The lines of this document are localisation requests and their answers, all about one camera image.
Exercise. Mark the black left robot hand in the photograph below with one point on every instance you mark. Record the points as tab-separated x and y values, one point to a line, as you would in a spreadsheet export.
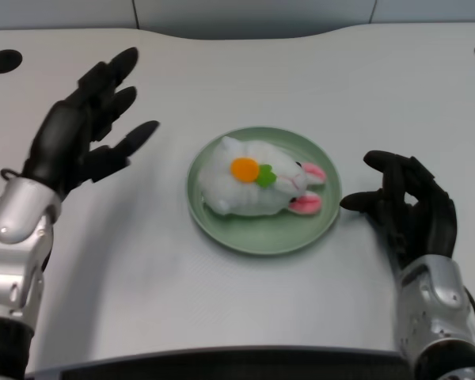
63	134

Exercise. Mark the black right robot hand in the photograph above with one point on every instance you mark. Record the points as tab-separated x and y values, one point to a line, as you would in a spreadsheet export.
423	217

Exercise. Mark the white plush rabbit doll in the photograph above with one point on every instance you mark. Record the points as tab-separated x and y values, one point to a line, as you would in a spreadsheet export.
253	186

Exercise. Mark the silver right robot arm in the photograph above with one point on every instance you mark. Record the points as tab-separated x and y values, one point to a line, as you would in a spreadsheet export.
435	312

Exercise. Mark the green round plate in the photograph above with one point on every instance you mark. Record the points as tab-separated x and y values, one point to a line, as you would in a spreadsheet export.
229	233

